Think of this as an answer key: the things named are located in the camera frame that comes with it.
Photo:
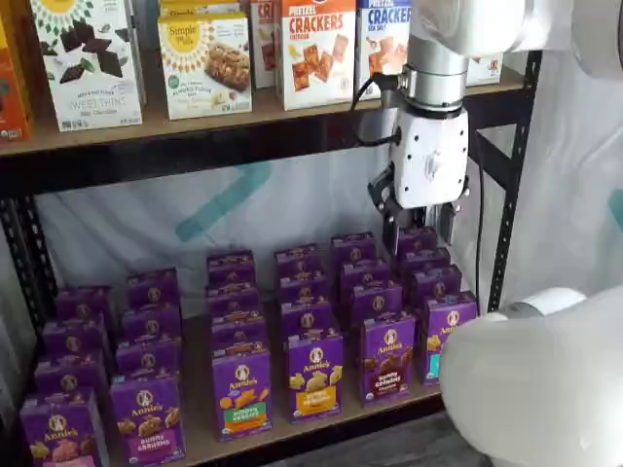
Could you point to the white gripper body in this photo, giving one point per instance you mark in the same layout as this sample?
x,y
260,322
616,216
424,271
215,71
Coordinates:
x,y
430,155

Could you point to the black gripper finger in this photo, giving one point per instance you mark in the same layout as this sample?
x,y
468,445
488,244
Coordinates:
x,y
450,219
389,204

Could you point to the purple Annie's box brown patch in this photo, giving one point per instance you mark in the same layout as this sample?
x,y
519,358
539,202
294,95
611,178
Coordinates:
x,y
388,360

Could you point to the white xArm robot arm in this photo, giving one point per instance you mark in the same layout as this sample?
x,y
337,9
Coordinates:
x,y
535,379

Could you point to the purple Annie's snack box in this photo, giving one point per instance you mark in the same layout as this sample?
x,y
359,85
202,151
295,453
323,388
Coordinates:
x,y
238,333
377,299
297,260
73,335
153,288
302,289
434,282
307,318
68,372
353,248
365,273
146,357
231,267
233,300
83,301
418,239
151,322
424,259

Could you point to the purple Annie's box teal label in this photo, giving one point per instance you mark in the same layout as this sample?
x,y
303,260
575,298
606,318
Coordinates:
x,y
440,331

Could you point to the blue sea salt pretzel crackers box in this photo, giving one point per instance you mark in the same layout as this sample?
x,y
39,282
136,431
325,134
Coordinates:
x,y
379,29

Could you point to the wooden shelf board with cracker boxes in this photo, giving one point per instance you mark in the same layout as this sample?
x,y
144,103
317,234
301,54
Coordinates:
x,y
267,104

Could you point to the purple Annie's box yellow label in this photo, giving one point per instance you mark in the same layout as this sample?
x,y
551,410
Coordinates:
x,y
315,377

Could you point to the black metal shelf rack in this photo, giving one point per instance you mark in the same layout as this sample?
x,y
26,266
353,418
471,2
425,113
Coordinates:
x,y
194,153

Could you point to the Simple Mills almond bar box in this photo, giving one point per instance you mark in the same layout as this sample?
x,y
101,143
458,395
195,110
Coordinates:
x,y
204,68
204,9

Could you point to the purple Annie's box green label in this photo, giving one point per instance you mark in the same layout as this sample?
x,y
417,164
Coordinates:
x,y
242,394

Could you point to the wooden shelf board with purple boxes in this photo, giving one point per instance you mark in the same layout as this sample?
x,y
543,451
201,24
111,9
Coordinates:
x,y
198,399

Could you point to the purple Annie's box magenta label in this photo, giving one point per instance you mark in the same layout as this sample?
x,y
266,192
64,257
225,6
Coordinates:
x,y
146,418

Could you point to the white Sweet Thins box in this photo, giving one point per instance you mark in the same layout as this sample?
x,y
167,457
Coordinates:
x,y
87,73

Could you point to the orange snack box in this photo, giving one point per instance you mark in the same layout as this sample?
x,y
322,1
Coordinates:
x,y
12,87

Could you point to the purple Annie's box pink label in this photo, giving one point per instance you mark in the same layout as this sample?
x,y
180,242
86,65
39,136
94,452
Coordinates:
x,y
61,428

